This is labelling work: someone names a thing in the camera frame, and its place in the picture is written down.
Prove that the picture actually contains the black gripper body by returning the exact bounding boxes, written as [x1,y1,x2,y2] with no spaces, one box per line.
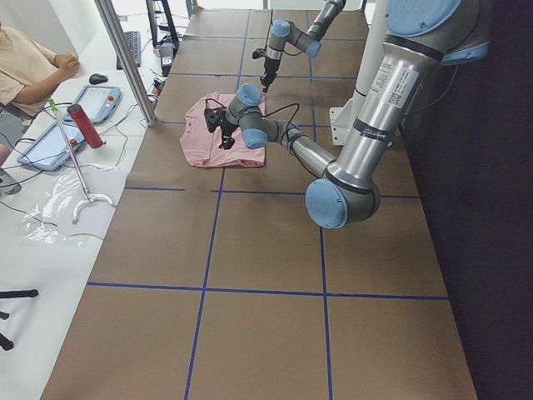
[262,57,280,83]
[220,121,238,144]

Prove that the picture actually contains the pink Snoopy t-shirt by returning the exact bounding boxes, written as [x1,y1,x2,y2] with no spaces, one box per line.
[180,92,266,168]

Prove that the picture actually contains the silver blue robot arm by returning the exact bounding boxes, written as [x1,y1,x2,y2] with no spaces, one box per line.
[252,0,346,93]
[204,1,494,228]

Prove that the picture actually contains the black box with label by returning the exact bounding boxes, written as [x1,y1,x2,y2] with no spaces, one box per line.
[158,42,175,77]

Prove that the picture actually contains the upper teach pendant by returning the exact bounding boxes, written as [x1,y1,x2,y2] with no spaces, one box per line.
[72,85,122,125]

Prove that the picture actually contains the teach pendant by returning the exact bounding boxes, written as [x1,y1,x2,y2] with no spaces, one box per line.
[17,122,71,172]
[72,85,122,125]

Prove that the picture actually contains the black keyboard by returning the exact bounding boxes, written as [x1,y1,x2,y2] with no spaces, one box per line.
[124,31,142,67]

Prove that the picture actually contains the black computer mouse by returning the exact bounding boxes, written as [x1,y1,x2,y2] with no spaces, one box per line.
[89,73,108,85]

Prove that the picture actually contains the metal rod white hook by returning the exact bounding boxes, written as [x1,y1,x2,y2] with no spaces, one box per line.
[48,98,116,225]

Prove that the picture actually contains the red cylinder bottle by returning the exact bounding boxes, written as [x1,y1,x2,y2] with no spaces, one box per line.
[67,103,104,148]

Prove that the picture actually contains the lower teach pendant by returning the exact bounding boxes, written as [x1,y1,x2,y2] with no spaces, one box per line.
[17,122,71,172]

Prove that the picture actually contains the clear plastic bag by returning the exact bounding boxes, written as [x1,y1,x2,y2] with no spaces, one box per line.
[18,170,88,248]

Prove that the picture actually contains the seated person beige shirt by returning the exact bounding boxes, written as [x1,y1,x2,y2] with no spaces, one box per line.
[0,22,81,168]

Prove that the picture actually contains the black tripod legs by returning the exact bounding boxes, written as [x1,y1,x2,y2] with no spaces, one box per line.
[0,287,39,352]

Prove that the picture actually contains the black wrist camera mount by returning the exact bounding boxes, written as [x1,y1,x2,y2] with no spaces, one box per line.
[203,107,226,133]
[252,48,268,60]

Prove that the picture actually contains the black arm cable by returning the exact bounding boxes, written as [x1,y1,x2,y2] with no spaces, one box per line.
[204,97,334,176]
[262,10,303,58]

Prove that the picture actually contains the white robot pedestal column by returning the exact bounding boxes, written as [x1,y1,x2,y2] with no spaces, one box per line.
[330,0,388,146]

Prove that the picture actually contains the aluminium frame post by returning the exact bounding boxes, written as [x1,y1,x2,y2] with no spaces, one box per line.
[94,0,157,127]

